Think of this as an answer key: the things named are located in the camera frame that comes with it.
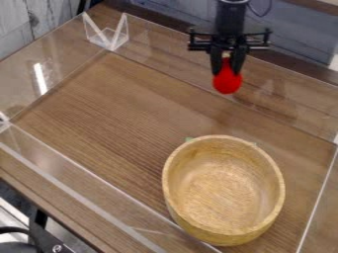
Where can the red plush strawberry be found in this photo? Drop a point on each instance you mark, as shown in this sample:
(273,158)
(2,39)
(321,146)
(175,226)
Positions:
(226,81)

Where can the oval wooden bowl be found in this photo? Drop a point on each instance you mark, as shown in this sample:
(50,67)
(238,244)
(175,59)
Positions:
(223,189)

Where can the clear acrylic corner bracket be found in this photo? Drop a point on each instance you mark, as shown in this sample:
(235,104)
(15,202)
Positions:
(107,38)

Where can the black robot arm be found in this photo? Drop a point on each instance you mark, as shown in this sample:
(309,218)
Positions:
(230,20)

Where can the black metal table bracket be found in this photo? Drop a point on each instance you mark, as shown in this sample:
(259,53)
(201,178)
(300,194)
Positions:
(47,243)

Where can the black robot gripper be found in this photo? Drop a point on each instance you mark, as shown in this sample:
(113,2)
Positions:
(213,43)

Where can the clear acrylic enclosure wall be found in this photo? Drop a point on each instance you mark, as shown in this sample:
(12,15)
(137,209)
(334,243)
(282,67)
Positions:
(107,218)

